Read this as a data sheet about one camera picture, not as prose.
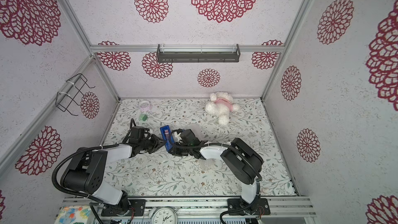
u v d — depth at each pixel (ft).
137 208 2.40
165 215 2.25
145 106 3.71
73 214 2.23
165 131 3.09
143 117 3.50
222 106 3.43
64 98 2.39
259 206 2.37
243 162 1.59
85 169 1.65
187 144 2.40
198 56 2.99
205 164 2.70
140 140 2.54
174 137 2.80
